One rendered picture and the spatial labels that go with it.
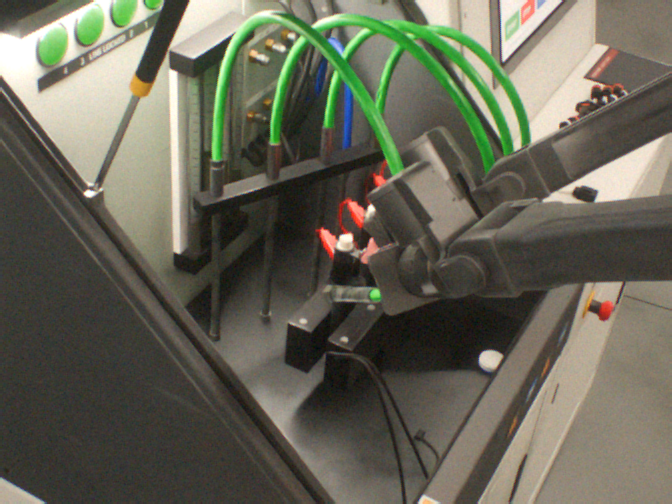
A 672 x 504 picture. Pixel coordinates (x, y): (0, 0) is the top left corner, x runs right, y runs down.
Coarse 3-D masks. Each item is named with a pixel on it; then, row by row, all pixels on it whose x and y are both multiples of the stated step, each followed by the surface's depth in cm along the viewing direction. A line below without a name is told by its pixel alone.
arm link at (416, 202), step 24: (408, 168) 92; (432, 168) 89; (384, 192) 89; (408, 192) 88; (432, 192) 88; (384, 216) 91; (408, 216) 89; (432, 216) 88; (456, 216) 89; (408, 240) 90; (456, 264) 83; (480, 264) 83; (456, 288) 85; (480, 288) 84
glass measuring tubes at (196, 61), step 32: (224, 32) 132; (192, 64) 127; (192, 96) 131; (192, 128) 134; (224, 128) 142; (192, 160) 138; (224, 160) 145; (192, 192) 141; (192, 224) 144; (224, 224) 152; (192, 256) 147
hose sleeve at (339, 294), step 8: (336, 288) 119; (344, 288) 118; (352, 288) 116; (360, 288) 115; (368, 288) 114; (376, 288) 114; (336, 296) 118; (344, 296) 117; (352, 296) 116; (360, 296) 114; (368, 296) 113
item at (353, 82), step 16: (256, 16) 112; (272, 16) 110; (288, 16) 108; (240, 32) 116; (304, 32) 106; (320, 48) 105; (224, 64) 121; (336, 64) 103; (224, 80) 123; (352, 80) 102; (224, 96) 125; (368, 96) 102; (224, 112) 127; (368, 112) 102; (384, 128) 102; (384, 144) 101; (400, 160) 102
